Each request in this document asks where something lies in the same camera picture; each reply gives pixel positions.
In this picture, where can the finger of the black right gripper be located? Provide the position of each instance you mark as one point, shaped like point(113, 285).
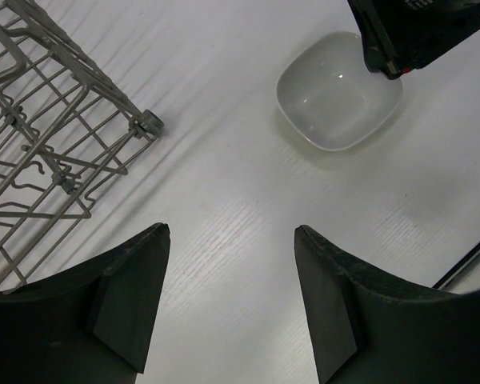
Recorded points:
point(378, 51)

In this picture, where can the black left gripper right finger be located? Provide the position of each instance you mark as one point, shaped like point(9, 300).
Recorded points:
point(369, 326)

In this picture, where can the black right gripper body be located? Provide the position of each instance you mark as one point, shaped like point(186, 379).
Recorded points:
point(416, 33)

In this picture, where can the grey wire dish rack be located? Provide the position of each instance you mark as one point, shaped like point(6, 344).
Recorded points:
point(66, 132)

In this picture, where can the white bowl green outside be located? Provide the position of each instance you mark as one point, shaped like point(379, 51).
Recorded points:
point(330, 98)

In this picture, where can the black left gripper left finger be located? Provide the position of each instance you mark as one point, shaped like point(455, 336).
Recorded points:
point(91, 323)

